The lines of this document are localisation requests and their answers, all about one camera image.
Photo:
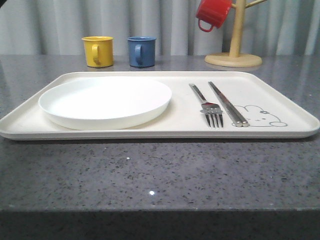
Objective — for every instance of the wooden mug tree stand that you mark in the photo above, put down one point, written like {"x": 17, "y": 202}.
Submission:
{"x": 234, "y": 58}

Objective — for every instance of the yellow mug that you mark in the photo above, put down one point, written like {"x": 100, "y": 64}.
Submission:
{"x": 98, "y": 51}

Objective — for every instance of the blue mug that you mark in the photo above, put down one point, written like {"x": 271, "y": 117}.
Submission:
{"x": 142, "y": 51}

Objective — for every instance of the silver metal fork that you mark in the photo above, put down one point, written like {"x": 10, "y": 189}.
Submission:
{"x": 212, "y": 111}

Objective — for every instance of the cream rabbit serving tray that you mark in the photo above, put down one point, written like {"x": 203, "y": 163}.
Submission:
{"x": 269, "y": 113}

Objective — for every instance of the white round plate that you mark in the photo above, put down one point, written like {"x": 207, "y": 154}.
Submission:
{"x": 105, "y": 103}

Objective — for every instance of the red mug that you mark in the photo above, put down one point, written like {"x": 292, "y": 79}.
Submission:
{"x": 213, "y": 12}

